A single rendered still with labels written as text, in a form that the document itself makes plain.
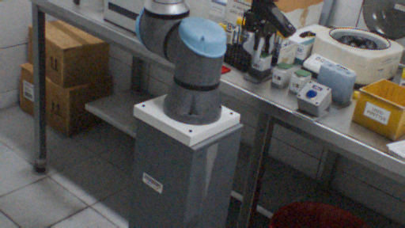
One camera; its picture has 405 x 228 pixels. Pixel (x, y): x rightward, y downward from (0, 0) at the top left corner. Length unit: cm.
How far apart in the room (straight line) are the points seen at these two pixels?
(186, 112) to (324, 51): 65
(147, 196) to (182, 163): 19
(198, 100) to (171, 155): 15
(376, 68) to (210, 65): 67
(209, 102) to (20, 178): 153
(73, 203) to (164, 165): 120
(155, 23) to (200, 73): 18
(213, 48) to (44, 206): 145
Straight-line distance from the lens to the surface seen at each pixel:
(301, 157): 248
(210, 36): 132
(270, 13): 167
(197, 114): 136
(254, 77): 173
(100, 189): 266
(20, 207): 257
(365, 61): 181
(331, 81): 167
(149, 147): 144
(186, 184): 139
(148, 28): 143
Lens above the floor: 156
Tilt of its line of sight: 28 degrees down
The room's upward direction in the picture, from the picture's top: 8 degrees clockwise
